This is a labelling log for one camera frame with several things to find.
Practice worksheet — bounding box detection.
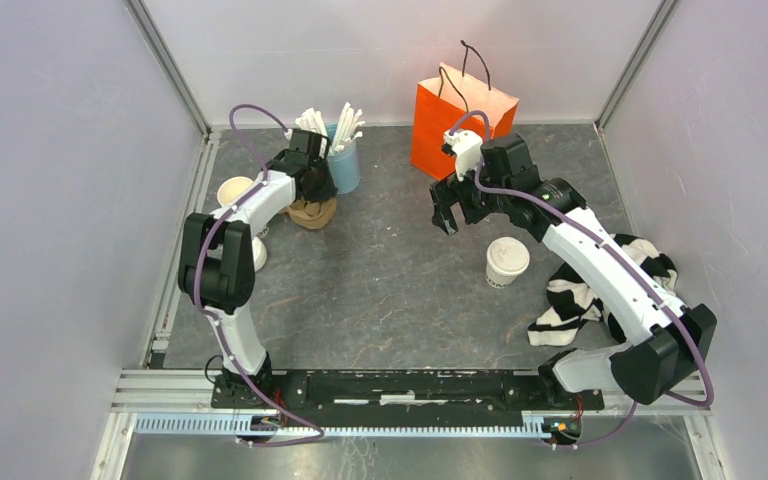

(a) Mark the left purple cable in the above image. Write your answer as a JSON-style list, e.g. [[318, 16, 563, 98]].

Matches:
[[191, 103, 327, 449]]

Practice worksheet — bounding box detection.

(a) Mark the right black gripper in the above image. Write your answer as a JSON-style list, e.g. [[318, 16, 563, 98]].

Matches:
[[429, 153, 511, 235]]

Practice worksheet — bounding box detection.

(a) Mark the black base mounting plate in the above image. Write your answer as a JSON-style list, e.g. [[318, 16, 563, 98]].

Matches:
[[211, 369, 605, 429]]

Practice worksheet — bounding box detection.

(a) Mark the stack of paper cups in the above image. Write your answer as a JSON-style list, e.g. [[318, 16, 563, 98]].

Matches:
[[216, 176, 254, 207]]

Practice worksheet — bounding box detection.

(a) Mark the white plastic cup lid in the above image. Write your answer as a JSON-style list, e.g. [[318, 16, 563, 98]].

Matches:
[[486, 237, 531, 275]]

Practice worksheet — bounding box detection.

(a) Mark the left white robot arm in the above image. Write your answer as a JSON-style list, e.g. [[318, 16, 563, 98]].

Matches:
[[177, 129, 337, 408]]

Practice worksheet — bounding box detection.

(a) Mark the black white striped cloth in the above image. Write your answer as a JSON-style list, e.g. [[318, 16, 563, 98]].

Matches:
[[527, 233, 678, 347]]

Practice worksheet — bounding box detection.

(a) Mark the white paper coffee cup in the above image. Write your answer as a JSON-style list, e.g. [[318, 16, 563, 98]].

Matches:
[[485, 256, 530, 288]]

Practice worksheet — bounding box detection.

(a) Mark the blue straw holder cup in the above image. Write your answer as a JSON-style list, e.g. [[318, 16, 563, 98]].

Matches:
[[327, 140, 361, 194]]

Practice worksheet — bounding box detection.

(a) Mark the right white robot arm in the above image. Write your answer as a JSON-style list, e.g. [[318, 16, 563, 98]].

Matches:
[[430, 130, 717, 408]]

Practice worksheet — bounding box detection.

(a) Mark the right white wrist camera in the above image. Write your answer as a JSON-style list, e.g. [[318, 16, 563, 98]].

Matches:
[[441, 129, 483, 181]]

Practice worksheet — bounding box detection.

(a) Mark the orange paper bag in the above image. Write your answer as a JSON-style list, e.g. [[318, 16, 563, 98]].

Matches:
[[410, 41, 519, 181]]

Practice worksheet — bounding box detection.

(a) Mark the brown cardboard cup carrier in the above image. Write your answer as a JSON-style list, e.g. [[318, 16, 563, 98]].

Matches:
[[282, 197, 337, 231]]

